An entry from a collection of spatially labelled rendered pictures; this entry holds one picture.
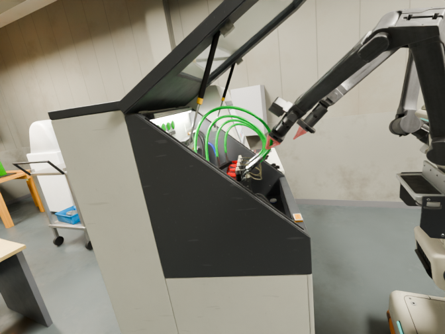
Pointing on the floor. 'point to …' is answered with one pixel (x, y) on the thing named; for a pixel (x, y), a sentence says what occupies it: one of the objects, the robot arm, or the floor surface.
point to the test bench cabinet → (243, 304)
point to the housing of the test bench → (116, 214)
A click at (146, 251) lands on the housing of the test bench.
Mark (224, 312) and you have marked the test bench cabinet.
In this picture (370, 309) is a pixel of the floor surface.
